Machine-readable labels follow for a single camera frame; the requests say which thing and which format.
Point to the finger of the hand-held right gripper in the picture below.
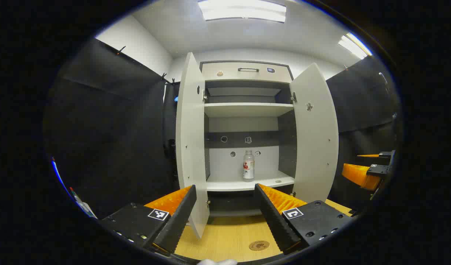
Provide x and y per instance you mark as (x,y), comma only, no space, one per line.
(358,176)
(385,154)

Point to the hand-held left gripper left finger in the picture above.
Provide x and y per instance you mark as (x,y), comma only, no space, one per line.
(179,221)

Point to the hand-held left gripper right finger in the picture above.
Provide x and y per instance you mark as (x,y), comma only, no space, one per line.
(273,221)

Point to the round cork coaster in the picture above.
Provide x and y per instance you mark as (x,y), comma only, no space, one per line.
(259,246)

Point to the grey cabinet door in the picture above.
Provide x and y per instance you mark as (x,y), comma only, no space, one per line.
(190,147)
(315,147)

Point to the clear plastic bottle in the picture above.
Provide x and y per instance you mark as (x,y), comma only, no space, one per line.
(248,169)

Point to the white cabinet shelf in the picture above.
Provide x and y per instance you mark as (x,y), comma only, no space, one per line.
(247,109)
(229,186)

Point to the grey cabinet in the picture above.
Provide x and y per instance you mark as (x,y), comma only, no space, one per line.
(288,140)

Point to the grey cabinet drawer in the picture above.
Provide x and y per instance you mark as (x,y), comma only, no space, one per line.
(233,75)

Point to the white printed sheet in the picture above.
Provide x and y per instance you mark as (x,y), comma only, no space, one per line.
(89,211)

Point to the red capped marker pen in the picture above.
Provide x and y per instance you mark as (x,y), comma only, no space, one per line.
(77,198)

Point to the ceiling light panel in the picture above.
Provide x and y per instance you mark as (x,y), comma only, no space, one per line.
(354,46)
(244,11)

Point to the bright screen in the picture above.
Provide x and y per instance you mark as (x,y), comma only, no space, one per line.
(58,176)

